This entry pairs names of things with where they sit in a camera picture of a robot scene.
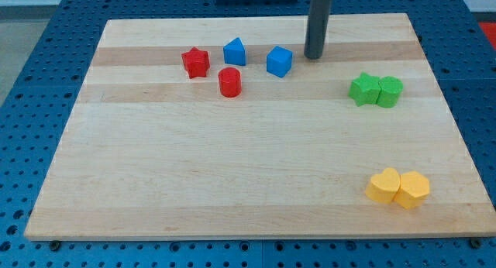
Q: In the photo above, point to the blue cube block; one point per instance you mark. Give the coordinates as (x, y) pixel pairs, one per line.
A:
(279, 61)

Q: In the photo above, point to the red cylinder block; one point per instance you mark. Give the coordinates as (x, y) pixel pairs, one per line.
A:
(230, 84)

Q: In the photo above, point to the blue triangle block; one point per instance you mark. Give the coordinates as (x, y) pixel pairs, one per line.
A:
(234, 53)

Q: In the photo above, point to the yellow heart block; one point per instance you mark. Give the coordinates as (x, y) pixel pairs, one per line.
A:
(383, 187)

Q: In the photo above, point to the green cylinder block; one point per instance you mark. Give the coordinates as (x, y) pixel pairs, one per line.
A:
(391, 89)

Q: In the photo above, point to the red star block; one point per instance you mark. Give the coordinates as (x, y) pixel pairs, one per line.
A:
(196, 62)

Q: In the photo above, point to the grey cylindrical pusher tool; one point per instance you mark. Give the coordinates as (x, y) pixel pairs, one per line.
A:
(315, 37)

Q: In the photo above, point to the wooden board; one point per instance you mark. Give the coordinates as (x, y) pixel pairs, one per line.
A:
(150, 154)

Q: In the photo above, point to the yellow hexagon block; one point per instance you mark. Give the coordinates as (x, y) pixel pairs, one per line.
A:
(413, 191)

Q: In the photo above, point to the green star block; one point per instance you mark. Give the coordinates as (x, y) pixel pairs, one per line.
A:
(365, 89)

